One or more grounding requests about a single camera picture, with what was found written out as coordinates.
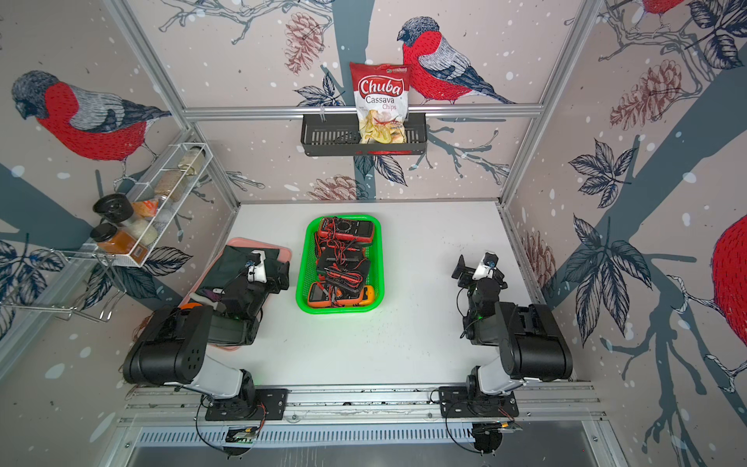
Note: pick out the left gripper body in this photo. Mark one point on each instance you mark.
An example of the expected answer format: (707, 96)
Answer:
(260, 292)

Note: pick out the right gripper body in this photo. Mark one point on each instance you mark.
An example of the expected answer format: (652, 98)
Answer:
(466, 280)

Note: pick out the green plastic basket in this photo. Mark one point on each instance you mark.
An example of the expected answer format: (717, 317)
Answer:
(311, 250)

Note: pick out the orange black multimeter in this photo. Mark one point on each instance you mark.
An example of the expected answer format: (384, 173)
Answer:
(326, 296)

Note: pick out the red multimeter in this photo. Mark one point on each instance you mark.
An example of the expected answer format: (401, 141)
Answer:
(341, 229)

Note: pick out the small black multimeter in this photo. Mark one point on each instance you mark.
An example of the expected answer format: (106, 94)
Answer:
(339, 255)

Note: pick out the black face-down multimeter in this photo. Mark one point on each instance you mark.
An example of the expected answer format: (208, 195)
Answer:
(348, 274)

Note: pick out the yellow multimeter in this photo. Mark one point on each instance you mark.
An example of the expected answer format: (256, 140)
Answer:
(367, 296)

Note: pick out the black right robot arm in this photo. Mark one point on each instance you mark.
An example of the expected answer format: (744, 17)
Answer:
(527, 338)

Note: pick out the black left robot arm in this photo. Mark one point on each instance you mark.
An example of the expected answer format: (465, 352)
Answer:
(172, 351)

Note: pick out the pink tray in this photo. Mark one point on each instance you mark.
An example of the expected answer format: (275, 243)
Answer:
(230, 326)

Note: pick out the dark green cloth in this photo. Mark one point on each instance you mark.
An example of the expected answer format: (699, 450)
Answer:
(224, 269)

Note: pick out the amber spice jar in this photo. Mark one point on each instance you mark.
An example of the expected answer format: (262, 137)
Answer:
(111, 239)

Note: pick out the black lid spice jar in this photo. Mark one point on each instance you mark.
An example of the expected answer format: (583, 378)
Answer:
(114, 208)

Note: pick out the cassava chips bag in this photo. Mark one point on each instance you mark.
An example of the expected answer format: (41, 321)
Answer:
(381, 94)

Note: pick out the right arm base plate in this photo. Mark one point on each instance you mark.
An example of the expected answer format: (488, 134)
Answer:
(456, 402)

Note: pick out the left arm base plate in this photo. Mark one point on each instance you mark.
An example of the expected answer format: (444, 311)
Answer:
(268, 404)

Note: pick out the white wire spice rack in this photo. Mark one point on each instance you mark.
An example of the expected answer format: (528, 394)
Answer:
(174, 178)

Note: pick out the black wall basket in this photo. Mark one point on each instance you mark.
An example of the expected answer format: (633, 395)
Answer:
(338, 136)

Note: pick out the wire wall hook rack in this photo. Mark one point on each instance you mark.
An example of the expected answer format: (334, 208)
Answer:
(61, 283)

